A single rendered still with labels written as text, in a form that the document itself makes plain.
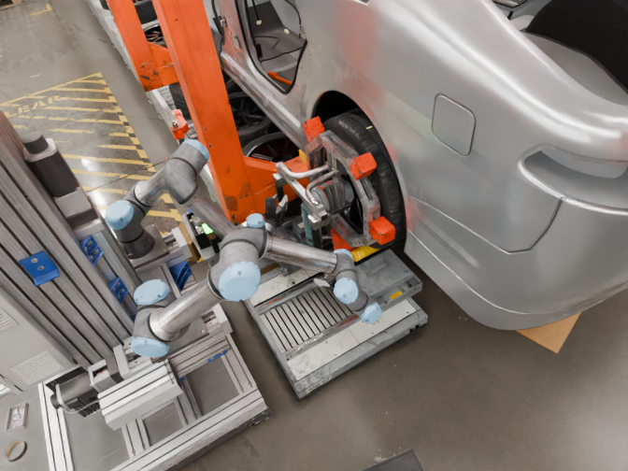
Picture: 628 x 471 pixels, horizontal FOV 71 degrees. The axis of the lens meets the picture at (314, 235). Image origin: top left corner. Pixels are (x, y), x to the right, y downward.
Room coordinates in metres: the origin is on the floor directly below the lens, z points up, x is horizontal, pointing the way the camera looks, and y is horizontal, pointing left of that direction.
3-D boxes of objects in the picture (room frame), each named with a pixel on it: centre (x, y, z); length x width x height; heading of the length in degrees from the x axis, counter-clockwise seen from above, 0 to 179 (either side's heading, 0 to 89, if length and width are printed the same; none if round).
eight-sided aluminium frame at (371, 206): (1.57, -0.15, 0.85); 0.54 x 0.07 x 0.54; 24
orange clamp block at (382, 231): (1.28, -0.29, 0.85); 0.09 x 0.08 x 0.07; 24
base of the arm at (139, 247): (1.43, 0.79, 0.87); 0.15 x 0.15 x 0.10
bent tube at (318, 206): (1.43, -0.08, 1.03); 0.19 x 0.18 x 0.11; 114
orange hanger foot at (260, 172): (2.02, 0.09, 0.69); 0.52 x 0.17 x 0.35; 114
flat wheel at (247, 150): (2.38, 0.14, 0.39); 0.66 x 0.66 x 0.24
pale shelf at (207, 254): (1.86, 0.62, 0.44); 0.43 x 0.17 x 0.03; 24
